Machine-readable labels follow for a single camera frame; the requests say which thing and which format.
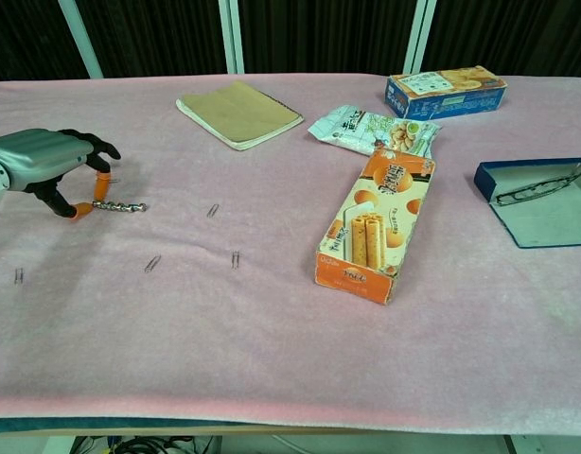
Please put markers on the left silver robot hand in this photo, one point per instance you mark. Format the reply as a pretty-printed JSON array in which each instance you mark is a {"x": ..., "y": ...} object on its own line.
[{"x": 40, "y": 156}]

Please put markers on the small metal chain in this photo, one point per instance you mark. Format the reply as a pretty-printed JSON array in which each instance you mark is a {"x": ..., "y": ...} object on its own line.
[{"x": 125, "y": 207}]

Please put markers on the brown spiral notebook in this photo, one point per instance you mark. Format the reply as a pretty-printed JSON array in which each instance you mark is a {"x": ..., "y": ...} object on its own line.
[{"x": 243, "y": 113}]

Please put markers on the pink table cloth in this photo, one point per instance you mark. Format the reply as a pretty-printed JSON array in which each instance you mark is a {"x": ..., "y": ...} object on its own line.
[{"x": 271, "y": 340}]

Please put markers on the black pleated curtain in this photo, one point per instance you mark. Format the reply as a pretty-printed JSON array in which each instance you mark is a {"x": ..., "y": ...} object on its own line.
[{"x": 328, "y": 33}]

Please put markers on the silver snack bag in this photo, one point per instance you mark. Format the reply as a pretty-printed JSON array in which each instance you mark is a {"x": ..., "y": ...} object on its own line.
[{"x": 361, "y": 130}]

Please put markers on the orange egg roll box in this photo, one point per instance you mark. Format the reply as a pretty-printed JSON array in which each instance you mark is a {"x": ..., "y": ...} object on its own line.
[{"x": 375, "y": 222}]

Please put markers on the blue biscuit box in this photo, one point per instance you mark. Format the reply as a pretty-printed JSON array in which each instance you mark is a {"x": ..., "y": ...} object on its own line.
[{"x": 451, "y": 101}]

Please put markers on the open blue glasses case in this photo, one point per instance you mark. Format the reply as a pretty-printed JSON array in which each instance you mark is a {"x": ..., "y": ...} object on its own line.
[{"x": 541, "y": 222}]

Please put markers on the slanted white frame post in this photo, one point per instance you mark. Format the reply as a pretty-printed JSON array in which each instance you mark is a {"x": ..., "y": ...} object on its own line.
[{"x": 81, "y": 40}]

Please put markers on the double white frame post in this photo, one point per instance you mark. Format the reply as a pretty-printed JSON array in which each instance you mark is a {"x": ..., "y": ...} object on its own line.
[{"x": 231, "y": 42}]

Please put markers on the black thin-frame eyeglasses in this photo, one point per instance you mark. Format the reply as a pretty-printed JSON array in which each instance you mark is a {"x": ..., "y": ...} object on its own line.
[{"x": 510, "y": 197}]

